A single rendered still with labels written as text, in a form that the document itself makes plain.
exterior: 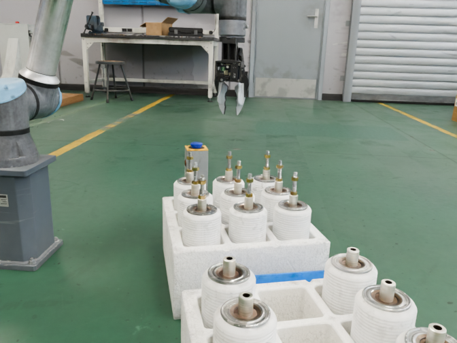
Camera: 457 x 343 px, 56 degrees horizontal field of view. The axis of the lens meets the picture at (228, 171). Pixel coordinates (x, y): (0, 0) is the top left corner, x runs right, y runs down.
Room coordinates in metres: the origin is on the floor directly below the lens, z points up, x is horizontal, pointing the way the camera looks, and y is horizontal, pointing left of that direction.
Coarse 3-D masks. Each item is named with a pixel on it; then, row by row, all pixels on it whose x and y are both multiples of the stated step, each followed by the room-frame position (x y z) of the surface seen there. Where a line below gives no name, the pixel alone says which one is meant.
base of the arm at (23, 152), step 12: (0, 132) 1.14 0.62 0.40; (12, 132) 1.16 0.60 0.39; (24, 132) 1.19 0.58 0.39; (0, 144) 1.14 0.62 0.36; (12, 144) 1.15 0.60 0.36; (24, 144) 1.17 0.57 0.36; (0, 156) 1.13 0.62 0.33; (12, 156) 1.15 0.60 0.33; (24, 156) 1.16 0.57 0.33; (36, 156) 1.20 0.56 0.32
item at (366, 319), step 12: (360, 300) 0.61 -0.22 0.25; (360, 312) 0.60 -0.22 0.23; (372, 312) 0.58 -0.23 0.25; (384, 312) 0.58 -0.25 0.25; (396, 312) 0.58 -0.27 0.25; (408, 312) 0.58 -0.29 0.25; (360, 324) 0.60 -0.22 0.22; (372, 324) 0.58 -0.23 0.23; (384, 324) 0.57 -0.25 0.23; (396, 324) 0.57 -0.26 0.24; (408, 324) 0.57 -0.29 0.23; (360, 336) 0.59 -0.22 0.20; (372, 336) 0.58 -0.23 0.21; (384, 336) 0.57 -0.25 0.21; (396, 336) 0.57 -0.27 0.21
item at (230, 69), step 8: (224, 40) 1.18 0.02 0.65; (232, 40) 1.18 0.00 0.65; (240, 40) 1.20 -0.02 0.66; (224, 48) 1.20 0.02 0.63; (232, 48) 1.20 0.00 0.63; (224, 56) 1.20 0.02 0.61; (232, 56) 1.20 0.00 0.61; (216, 64) 1.19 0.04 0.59; (224, 64) 1.18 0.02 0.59; (232, 64) 1.18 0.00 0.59; (240, 64) 1.17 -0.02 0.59; (216, 72) 1.20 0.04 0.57; (224, 72) 1.19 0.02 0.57; (232, 72) 1.18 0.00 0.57; (240, 72) 1.17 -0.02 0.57; (224, 80) 1.20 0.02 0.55; (232, 80) 1.18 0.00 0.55; (240, 80) 1.17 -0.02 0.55
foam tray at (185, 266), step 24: (168, 216) 1.11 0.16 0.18; (168, 240) 1.04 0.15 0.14; (288, 240) 0.98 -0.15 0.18; (312, 240) 0.98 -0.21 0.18; (168, 264) 1.05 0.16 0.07; (192, 264) 0.90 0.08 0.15; (264, 264) 0.94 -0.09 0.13; (288, 264) 0.96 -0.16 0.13; (312, 264) 0.97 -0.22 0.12; (192, 288) 0.90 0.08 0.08
